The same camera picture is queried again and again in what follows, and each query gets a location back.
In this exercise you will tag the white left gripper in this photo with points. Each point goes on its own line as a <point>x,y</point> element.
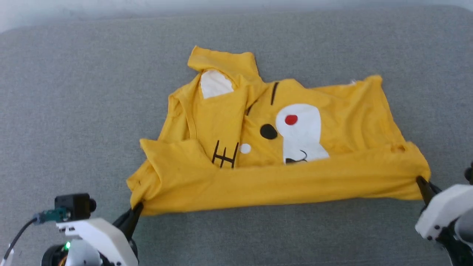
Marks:
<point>99,232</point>

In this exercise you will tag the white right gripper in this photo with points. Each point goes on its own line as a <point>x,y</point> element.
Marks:
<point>443,210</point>

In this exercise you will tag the yellow cartoon print garment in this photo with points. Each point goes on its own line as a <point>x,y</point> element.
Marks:
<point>295,184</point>

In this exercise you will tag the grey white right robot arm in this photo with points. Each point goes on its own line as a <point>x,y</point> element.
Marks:
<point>465,229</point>

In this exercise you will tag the grey fabric sofa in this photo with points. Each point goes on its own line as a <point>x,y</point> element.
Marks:
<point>74,111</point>

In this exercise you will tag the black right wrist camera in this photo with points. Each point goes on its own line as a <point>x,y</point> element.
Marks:
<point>469,173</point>

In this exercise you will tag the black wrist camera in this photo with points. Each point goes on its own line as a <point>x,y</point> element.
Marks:
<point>469,173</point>
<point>74,205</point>

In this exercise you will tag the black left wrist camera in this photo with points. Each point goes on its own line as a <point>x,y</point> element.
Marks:
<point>74,205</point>

